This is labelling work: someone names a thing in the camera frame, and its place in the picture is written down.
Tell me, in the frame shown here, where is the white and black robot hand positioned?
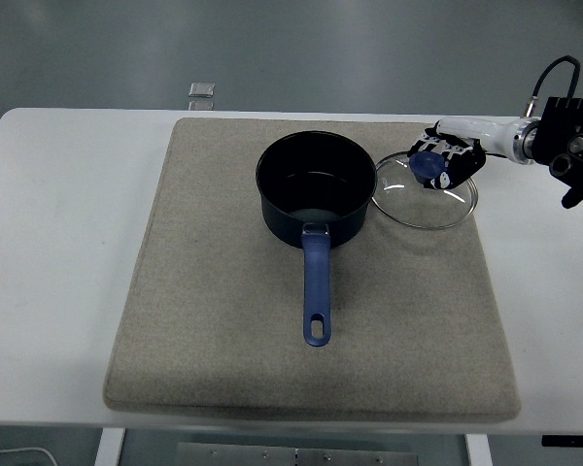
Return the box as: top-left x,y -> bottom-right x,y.
407,116 -> 522,191

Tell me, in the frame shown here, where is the glass lid with blue knob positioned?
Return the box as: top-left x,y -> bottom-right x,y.
372,149 -> 480,230

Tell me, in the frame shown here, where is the white table leg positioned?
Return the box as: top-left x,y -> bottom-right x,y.
94,426 -> 126,466
464,434 -> 493,466

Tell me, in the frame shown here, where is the beige fabric mat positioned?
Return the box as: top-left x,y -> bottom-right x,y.
102,116 -> 524,422

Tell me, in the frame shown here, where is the black control panel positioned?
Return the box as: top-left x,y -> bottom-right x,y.
542,435 -> 583,449

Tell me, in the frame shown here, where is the grey metal plate with screws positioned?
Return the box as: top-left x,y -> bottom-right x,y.
176,442 -> 419,466

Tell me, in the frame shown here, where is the dark blue saucepan with handle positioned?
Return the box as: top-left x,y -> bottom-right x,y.
255,130 -> 376,349

